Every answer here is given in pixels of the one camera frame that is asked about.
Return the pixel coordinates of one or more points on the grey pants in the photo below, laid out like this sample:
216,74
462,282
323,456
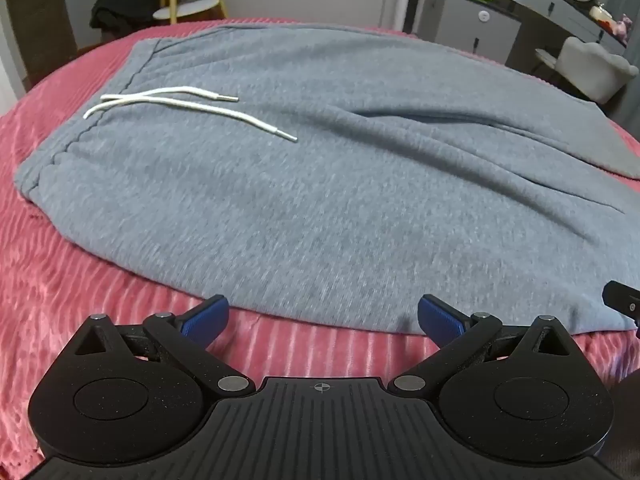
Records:
310,200

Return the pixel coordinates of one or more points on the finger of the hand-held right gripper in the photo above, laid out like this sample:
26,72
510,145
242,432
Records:
622,300

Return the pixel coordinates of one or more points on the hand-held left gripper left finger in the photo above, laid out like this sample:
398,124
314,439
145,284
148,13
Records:
207,317

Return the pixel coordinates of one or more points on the pink toy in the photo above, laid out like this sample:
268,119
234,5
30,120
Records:
622,25

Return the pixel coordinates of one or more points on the pink ribbed blanket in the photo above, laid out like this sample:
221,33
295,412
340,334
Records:
60,310

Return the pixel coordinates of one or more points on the grey cabinet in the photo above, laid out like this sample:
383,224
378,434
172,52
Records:
462,27

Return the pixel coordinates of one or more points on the brown wooden door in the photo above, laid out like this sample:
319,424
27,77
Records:
42,15

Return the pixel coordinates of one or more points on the white jar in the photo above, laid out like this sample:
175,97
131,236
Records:
601,13

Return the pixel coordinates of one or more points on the grey dressing table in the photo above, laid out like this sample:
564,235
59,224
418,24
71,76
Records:
560,15

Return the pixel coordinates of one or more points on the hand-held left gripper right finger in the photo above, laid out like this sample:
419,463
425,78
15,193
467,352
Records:
440,316

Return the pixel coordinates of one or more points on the black clothes heap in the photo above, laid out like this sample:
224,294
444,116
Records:
122,2

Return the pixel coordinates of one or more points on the white upholstered chair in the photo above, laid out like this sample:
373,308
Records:
592,70

